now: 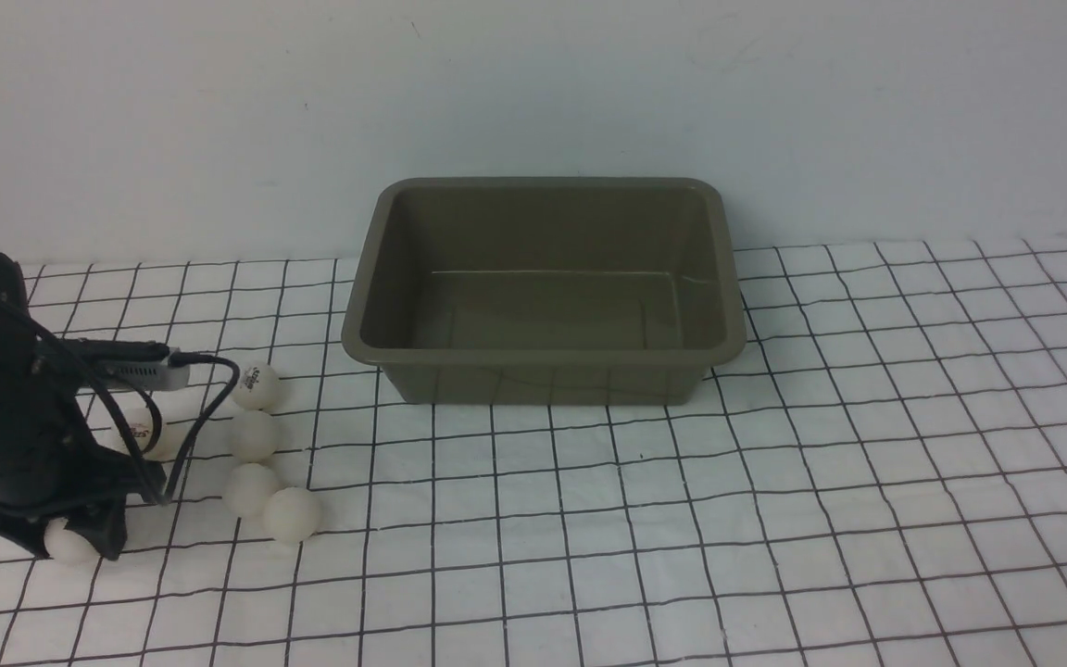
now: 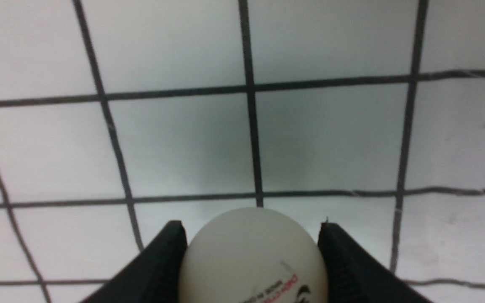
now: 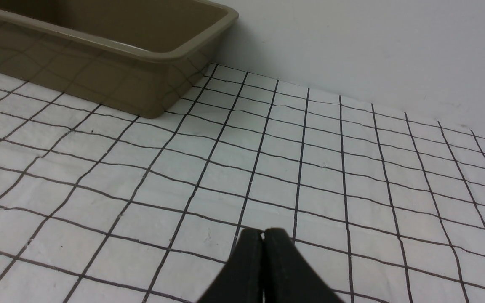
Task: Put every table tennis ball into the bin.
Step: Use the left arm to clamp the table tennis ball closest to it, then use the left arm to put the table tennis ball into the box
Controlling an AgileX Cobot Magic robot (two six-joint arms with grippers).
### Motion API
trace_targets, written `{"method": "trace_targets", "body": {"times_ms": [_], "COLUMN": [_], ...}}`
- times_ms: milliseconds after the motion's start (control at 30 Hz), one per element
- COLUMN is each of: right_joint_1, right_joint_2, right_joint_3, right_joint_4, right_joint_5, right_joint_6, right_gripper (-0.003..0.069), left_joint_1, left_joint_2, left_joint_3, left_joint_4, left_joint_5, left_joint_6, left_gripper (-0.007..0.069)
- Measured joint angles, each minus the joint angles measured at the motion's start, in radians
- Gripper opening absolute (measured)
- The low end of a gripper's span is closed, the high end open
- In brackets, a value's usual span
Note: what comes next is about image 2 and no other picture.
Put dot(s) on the white black grid tablecloth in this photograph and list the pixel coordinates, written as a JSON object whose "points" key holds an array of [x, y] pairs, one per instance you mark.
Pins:
{"points": [[117, 116]]}

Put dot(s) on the white ball with logo bottom-left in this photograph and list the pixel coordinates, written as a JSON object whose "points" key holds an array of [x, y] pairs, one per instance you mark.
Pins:
{"points": [[253, 255]]}

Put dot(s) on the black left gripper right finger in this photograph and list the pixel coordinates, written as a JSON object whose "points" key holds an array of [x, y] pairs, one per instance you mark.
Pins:
{"points": [[354, 276]]}

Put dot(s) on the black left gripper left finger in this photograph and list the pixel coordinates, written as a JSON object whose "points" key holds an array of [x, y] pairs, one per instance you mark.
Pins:
{"points": [[153, 276]]}

